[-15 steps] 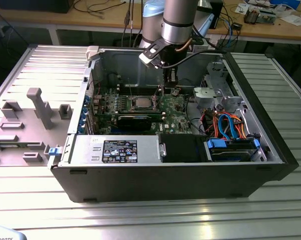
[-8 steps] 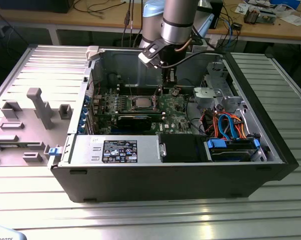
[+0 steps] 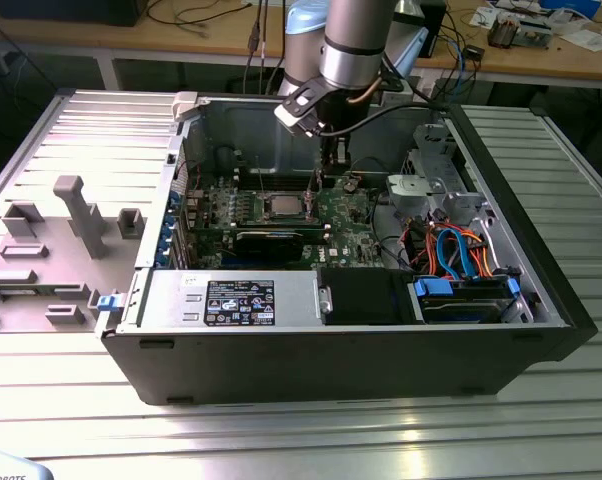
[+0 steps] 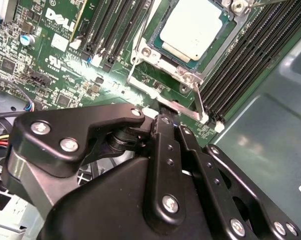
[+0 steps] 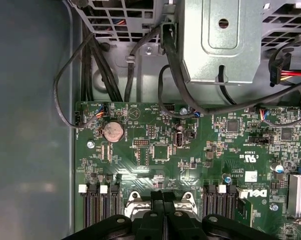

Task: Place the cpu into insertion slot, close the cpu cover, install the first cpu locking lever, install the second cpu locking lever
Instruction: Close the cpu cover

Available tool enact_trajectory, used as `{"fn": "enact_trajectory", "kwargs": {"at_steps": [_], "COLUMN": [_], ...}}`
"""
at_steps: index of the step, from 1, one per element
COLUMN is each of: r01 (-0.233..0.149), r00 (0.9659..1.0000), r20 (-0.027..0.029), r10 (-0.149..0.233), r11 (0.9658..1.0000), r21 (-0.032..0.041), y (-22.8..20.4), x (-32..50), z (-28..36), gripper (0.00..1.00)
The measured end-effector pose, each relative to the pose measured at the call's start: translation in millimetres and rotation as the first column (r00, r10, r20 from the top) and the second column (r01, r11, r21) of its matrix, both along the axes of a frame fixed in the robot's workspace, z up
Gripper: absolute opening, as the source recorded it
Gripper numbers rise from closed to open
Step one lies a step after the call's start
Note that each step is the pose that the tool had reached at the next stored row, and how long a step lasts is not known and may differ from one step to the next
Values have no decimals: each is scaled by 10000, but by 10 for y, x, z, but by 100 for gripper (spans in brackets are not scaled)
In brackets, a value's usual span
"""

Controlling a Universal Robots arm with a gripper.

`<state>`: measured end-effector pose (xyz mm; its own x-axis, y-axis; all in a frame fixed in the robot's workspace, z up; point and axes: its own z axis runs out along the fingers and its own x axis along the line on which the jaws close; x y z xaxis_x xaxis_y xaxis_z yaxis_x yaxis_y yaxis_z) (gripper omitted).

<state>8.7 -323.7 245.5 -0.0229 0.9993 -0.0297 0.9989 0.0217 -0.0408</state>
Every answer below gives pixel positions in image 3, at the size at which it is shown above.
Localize metal socket cover frame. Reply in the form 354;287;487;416
304;169;327;222

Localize silver square CPU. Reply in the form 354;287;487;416
268;196;302;217

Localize metal CPU socket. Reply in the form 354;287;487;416
253;189;318;224

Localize green motherboard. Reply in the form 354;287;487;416
185;172;382;269

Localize silver drive cage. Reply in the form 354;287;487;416
385;122;487;221

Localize white label card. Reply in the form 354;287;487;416
411;75;436;100

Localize black plastic shroud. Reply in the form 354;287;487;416
316;267;415;326

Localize tall black device box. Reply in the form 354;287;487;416
419;0;448;57

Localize pale grey case latch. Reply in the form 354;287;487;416
172;91;205;122

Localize black power supply label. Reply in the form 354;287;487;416
206;279;276;327

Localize white printed booklet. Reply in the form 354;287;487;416
469;4;497;29

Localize hard disk in blue carrier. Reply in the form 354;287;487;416
408;277;522;324

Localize black and grey PC case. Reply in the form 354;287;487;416
94;91;598;407

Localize silver power supply unit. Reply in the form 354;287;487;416
143;269;322;329

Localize green circuit board device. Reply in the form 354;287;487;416
518;19;553;50

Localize grey plastic parts rack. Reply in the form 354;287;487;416
0;174;148;335

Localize white paper sheets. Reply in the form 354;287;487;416
550;28;602;52

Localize blue flat box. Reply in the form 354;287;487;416
539;0;602;12

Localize wide black equipment case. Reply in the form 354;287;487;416
0;0;143;27

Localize wooden workbench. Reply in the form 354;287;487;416
0;0;602;91

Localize white printed pendant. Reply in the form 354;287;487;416
0;449;55;480

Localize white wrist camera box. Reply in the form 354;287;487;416
273;77;332;136

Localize orange wire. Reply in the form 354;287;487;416
405;223;436;275
468;230;495;279

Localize blue flat wire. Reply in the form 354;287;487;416
435;227;475;281

